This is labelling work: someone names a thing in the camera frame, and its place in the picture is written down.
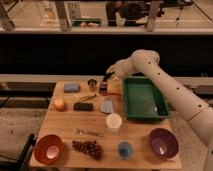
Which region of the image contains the blue cup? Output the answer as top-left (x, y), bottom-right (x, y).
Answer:
top-left (118, 141), bottom-right (133, 160)

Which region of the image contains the orange bowl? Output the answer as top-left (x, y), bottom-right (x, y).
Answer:
top-left (34, 135), bottom-right (64, 165)

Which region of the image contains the bunch of dark grapes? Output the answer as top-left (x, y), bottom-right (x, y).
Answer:
top-left (72, 140), bottom-right (102, 160)

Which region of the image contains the wooden table board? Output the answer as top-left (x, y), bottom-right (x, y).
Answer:
top-left (39, 81), bottom-right (182, 170)

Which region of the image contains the yellow green banana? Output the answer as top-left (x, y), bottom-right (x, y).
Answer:
top-left (76, 94), bottom-right (96, 102)

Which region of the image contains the orange fruit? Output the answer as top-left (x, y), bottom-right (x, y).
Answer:
top-left (54, 98), bottom-right (66, 111)

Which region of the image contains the small metal cup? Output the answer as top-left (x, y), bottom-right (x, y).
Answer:
top-left (87, 79), bottom-right (97, 92)

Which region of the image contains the green plastic tray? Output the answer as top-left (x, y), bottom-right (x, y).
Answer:
top-left (122, 76), bottom-right (170, 121)

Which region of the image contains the blue sponge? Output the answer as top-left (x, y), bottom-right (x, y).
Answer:
top-left (64, 83), bottom-right (80, 93)

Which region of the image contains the purple bowl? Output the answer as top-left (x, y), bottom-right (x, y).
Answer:
top-left (149, 128), bottom-right (179, 159)

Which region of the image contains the orange carrot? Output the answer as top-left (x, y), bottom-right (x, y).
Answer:
top-left (107, 91), bottom-right (121, 96)

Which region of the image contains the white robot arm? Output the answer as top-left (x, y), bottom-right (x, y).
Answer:
top-left (106, 50), bottom-right (213, 171)

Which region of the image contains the black brush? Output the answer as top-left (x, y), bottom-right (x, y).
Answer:
top-left (99, 77), bottom-right (108, 95)

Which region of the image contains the black rectangular block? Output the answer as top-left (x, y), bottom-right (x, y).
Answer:
top-left (74, 103), bottom-right (93, 111)

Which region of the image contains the light blue cloth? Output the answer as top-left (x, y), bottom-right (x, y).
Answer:
top-left (100, 99), bottom-right (115, 114)

